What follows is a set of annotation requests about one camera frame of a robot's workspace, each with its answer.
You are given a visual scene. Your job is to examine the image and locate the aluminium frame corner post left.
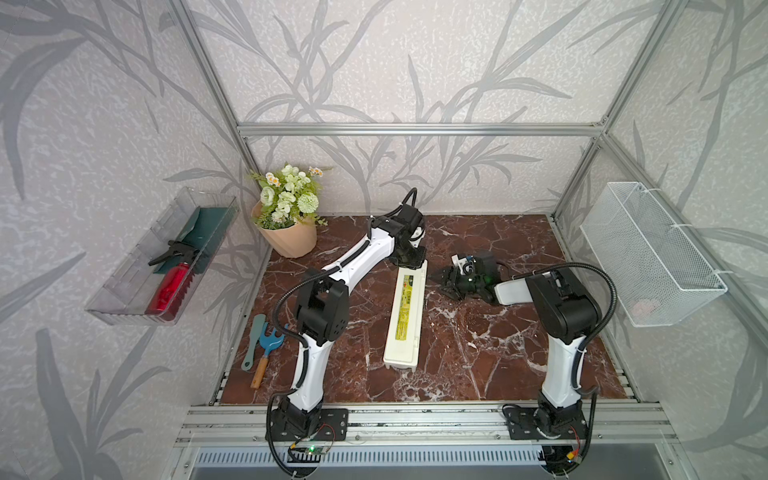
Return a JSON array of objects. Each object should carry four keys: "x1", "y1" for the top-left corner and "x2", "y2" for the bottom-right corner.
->
[{"x1": 169, "y1": 0, "x2": 258, "y2": 171}]

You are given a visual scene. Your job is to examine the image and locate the cream dispenser lid yellow label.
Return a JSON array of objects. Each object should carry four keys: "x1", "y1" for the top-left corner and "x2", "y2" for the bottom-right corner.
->
[{"x1": 383, "y1": 261, "x2": 428, "y2": 372}]

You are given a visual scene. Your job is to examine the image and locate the aluminium front rail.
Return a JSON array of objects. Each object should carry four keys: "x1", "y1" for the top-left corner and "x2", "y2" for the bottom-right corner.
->
[{"x1": 174, "y1": 399, "x2": 679, "y2": 447}]

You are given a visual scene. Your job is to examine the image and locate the teal garden trowel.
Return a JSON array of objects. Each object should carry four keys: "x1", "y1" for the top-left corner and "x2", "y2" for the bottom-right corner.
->
[{"x1": 241, "y1": 314, "x2": 266, "y2": 372}]

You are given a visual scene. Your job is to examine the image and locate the terracotta flower pot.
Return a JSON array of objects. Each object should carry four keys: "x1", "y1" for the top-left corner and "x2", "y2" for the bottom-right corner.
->
[{"x1": 257, "y1": 222, "x2": 317, "y2": 258}]

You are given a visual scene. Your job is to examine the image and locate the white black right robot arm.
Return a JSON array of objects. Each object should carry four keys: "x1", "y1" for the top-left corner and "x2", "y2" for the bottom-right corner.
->
[{"x1": 428, "y1": 252, "x2": 618, "y2": 427}]

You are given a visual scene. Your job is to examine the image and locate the aluminium frame horizontal bar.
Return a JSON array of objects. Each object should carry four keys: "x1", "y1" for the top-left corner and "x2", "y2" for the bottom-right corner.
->
[{"x1": 237, "y1": 122, "x2": 603, "y2": 138}]

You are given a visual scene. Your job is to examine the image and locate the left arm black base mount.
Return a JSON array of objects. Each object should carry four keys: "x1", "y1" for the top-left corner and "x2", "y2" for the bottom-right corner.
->
[{"x1": 268, "y1": 408, "x2": 350, "y2": 442}]

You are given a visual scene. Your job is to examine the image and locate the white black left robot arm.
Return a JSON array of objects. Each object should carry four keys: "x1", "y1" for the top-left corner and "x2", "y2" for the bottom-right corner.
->
[{"x1": 276, "y1": 202, "x2": 426, "y2": 428}]

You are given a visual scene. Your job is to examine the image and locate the white wire mesh basket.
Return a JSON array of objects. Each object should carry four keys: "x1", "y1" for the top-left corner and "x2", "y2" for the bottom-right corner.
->
[{"x1": 581, "y1": 182, "x2": 728, "y2": 328}]

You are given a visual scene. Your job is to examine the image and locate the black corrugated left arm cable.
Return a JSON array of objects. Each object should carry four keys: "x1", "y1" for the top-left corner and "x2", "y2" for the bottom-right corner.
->
[{"x1": 265, "y1": 187, "x2": 420, "y2": 421}]

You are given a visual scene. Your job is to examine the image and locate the aluminium frame corner post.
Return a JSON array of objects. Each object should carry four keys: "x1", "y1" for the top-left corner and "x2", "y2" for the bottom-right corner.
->
[
  {"x1": 550, "y1": 0, "x2": 688, "y2": 223},
  {"x1": 169, "y1": 0, "x2": 258, "y2": 171}
]

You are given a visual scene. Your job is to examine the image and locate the green white artificial flowers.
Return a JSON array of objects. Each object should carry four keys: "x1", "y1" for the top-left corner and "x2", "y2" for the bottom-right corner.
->
[{"x1": 250, "y1": 163, "x2": 327, "y2": 230}]

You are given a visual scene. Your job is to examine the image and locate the clear plastic wall bin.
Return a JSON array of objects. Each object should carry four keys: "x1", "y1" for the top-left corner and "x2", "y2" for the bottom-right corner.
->
[{"x1": 85, "y1": 187, "x2": 239, "y2": 326}]

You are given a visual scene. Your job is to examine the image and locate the aluminium frame corner post right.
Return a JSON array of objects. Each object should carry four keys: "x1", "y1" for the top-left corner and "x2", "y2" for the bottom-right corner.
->
[{"x1": 550, "y1": 0, "x2": 688, "y2": 223}]

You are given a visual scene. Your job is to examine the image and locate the red spray bottle black trigger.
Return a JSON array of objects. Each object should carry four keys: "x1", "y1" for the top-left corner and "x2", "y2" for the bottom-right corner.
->
[{"x1": 145, "y1": 240, "x2": 200, "y2": 322}]

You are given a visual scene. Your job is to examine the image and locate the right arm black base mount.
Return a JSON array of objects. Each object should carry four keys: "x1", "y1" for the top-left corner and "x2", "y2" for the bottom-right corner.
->
[{"x1": 501, "y1": 401, "x2": 589, "y2": 440}]

